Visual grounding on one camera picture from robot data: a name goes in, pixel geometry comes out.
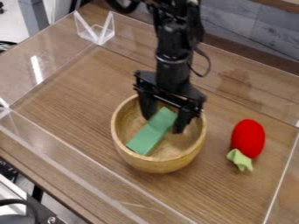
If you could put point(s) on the black table clamp mount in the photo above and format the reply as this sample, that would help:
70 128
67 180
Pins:
34 216

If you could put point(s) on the green rectangular block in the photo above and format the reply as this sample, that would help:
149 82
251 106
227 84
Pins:
151 134

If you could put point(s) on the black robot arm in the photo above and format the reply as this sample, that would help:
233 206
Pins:
179 32

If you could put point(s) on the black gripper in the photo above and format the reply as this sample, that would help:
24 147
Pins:
169 85

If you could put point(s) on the clear acrylic corner bracket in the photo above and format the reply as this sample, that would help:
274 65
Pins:
98 34

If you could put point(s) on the red plush strawberry toy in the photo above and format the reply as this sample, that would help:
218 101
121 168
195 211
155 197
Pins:
247 143

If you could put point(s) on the brown wooden bowl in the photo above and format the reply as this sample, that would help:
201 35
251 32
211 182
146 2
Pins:
175 151

